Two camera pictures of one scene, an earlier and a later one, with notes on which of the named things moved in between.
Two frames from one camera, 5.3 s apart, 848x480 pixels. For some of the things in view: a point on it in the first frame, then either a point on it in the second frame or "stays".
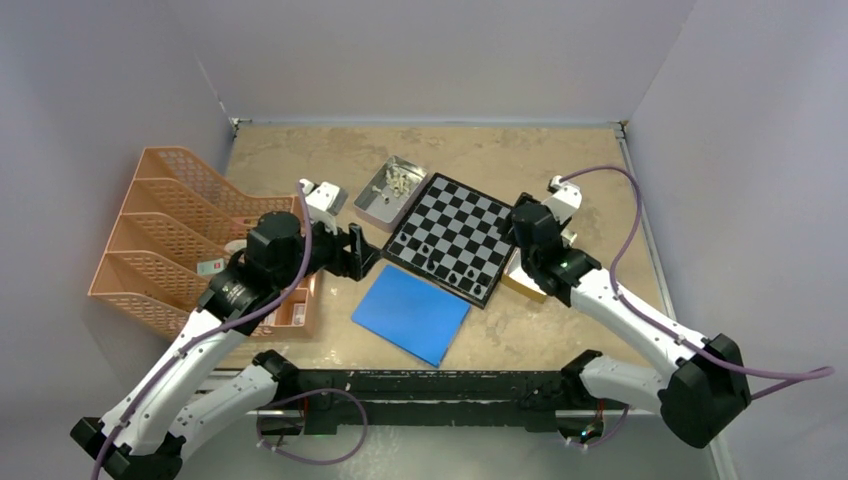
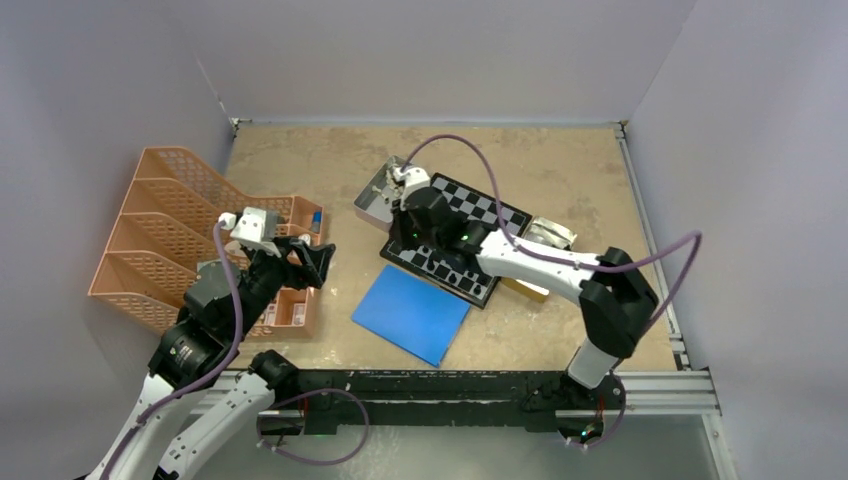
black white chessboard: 457,237 stays
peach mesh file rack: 175,229 stays
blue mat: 412,314 stays
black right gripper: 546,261 to 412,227
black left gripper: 343,262 to 312,261
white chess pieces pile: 397,182 stays
